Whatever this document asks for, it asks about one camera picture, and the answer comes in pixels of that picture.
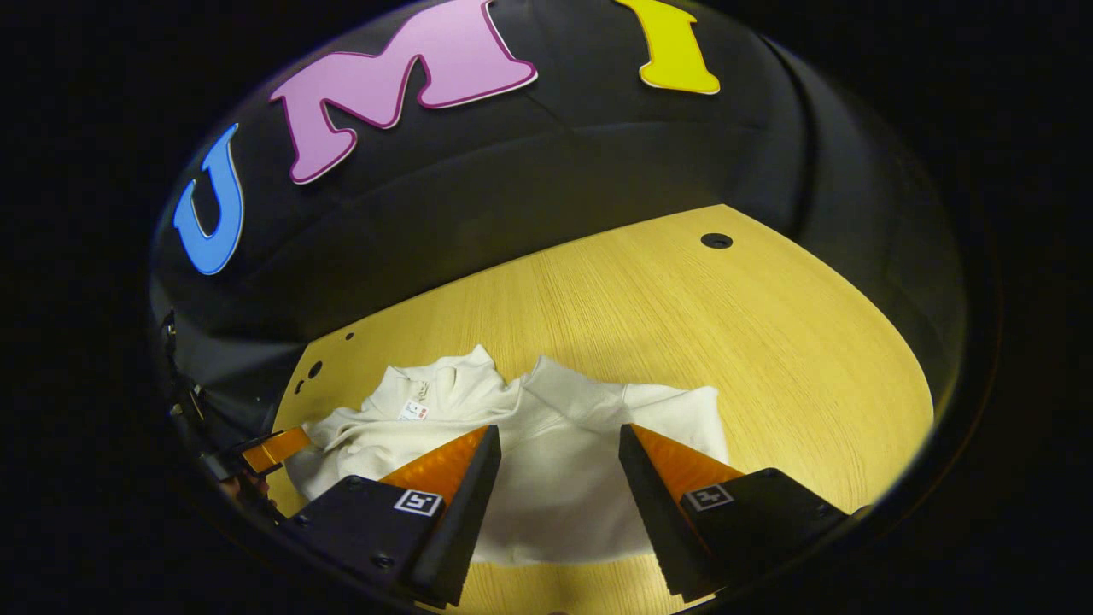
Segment cream white sweatshirt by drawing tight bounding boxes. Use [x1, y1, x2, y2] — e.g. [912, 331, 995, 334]
[286, 344, 729, 566]

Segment black backdrop cloth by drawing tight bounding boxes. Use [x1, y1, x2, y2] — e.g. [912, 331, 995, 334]
[149, 0, 970, 411]

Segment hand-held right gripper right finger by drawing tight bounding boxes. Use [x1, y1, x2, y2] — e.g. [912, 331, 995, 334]
[618, 424, 855, 603]

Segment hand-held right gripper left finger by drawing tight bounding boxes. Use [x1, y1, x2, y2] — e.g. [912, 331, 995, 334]
[284, 425, 503, 609]

